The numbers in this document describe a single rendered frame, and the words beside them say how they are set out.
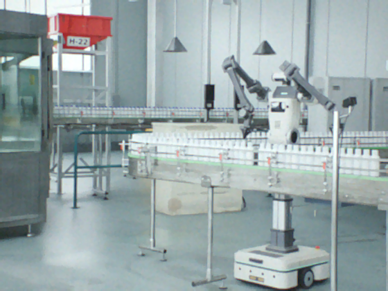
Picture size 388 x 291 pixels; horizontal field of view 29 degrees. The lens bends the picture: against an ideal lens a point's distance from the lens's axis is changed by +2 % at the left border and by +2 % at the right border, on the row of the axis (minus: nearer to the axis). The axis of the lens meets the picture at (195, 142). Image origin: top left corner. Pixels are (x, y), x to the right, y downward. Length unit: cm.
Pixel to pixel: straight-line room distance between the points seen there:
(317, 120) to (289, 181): 643
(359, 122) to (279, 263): 625
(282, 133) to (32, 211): 325
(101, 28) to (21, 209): 475
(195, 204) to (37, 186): 242
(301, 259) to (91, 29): 699
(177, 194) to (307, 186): 466
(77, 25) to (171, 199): 369
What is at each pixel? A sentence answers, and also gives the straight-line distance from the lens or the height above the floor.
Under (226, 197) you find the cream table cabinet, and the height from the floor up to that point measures 19.
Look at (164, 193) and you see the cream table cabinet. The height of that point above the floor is 26.
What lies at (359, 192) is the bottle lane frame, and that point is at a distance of 486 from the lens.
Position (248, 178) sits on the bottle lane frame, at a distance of 537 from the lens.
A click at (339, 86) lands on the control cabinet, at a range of 1151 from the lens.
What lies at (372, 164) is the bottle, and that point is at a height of 108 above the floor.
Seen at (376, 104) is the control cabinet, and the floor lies 146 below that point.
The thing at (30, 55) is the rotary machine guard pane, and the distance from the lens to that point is 808.
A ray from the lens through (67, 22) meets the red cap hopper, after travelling 1188.
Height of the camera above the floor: 144
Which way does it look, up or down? 3 degrees down
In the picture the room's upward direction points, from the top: 1 degrees clockwise
